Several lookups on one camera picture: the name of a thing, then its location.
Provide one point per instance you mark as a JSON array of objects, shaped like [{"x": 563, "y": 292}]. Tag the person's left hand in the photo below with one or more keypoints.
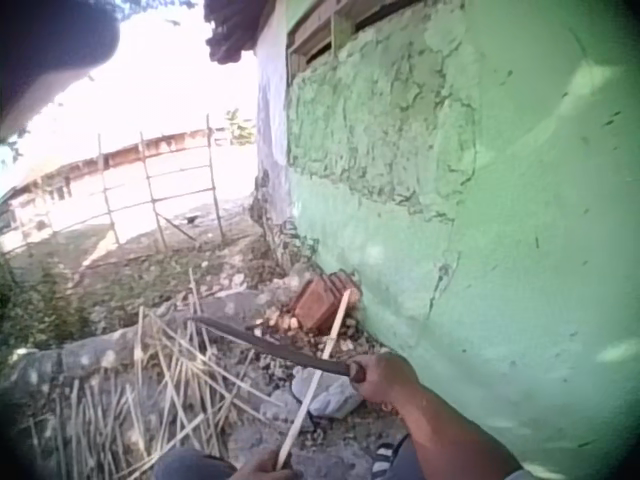
[{"x": 270, "y": 467}]

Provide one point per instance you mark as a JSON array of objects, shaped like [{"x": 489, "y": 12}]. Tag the person's right hand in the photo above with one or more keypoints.
[{"x": 385, "y": 377}]

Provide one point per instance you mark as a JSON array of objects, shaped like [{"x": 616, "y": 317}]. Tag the pale bamboo stick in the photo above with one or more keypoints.
[{"x": 315, "y": 380}]

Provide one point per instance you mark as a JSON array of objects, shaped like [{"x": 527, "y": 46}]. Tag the dark machete knife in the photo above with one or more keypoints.
[{"x": 270, "y": 345}]

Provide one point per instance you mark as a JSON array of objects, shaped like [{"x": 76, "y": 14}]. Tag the person's legs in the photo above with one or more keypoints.
[{"x": 200, "y": 465}]

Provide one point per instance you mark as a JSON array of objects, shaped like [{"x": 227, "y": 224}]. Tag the red brick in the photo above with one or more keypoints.
[{"x": 320, "y": 305}]

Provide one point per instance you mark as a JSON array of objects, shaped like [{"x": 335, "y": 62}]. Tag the pile of split bamboo strips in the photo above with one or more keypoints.
[{"x": 150, "y": 395}]

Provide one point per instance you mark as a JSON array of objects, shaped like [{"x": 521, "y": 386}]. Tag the grey concrete slab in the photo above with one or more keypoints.
[{"x": 115, "y": 340}]

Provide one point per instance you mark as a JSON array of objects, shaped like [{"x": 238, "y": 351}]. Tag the bamboo pole fence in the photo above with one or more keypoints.
[{"x": 150, "y": 190}]

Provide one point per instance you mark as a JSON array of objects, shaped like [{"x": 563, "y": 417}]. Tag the long distant building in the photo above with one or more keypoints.
[{"x": 100, "y": 170}]

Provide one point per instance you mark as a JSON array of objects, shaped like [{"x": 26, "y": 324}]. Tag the dark roof eave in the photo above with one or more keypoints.
[{"x": 232, "y": 30}]

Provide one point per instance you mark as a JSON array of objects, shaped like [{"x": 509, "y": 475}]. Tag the wooden window frame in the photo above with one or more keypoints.
[{"x": 325, "y": 30}]

